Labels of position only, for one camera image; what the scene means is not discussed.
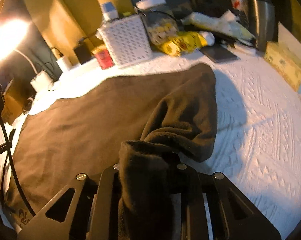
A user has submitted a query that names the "white usb charger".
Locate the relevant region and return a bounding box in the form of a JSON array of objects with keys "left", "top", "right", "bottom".
[{"left": 57, "top": 56, "right": 73, "bottom": 73}]

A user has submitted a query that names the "red round tin can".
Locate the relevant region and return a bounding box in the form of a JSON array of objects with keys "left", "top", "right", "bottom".
[{"left": 91, "top": 44, "right": 115, "bottom": 69}]

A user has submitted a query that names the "black power adapter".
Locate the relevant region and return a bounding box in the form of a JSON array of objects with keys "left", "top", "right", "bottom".
[{"left": 73, "top": 42, "right": 92, "bottom": 64}]

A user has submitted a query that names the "black smartphone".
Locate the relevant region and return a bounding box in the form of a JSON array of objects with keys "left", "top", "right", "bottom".
[{"left": 200, "top": 45, "right": 239, "bottom": 63}]

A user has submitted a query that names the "white desk lamp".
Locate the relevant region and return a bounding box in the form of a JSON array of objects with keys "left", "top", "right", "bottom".
[{"left": 0, "top": 18, "right": 53, "bottom": 93}]

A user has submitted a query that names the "yellow tissue box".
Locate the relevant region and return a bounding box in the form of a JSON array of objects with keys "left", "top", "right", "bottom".
[{"left": 264, "top": 22, "right": 301, "bottom": 92}]

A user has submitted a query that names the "yellow snack bag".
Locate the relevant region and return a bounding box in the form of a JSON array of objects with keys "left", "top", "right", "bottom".
[{"left": 157, "top": 31, "right": 208, "bottom": 57}]

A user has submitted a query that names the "plastic drink bottle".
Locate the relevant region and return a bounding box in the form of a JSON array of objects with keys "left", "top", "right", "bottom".
[{"left": 231, "top": 0, "right": 249, "bottom": 29}]

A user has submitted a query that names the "white textured bedspread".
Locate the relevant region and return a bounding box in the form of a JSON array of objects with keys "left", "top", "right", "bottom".
[{"left": 0, "top": 52, "right": 301, "bottom": 239}]

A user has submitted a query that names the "dark brown t-shirt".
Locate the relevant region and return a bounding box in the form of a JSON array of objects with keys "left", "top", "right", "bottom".
[{"left": 13, "top": 63, "right": 217, "bottom": 239}]

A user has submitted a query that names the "clear jar white lid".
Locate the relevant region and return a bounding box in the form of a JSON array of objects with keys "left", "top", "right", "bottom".
[{"left": 136, "top": 0, "right": 179, "bottom": 46}]

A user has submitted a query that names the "steel tumbler cup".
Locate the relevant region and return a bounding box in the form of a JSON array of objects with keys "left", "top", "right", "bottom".
[{"left": 249, "top": 0, "right": 275, "bottom": 53}]

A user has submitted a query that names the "brown cardboard box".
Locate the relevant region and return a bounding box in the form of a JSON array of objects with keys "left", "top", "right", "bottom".
[{"left": 1, "top": 78, "right": 36, "bottom": 125}]

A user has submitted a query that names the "white perforated plastic basket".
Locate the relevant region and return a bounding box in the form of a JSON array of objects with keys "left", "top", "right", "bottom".
[{"left": 97, "top": 15, "right": 153, "bottom": 67}]

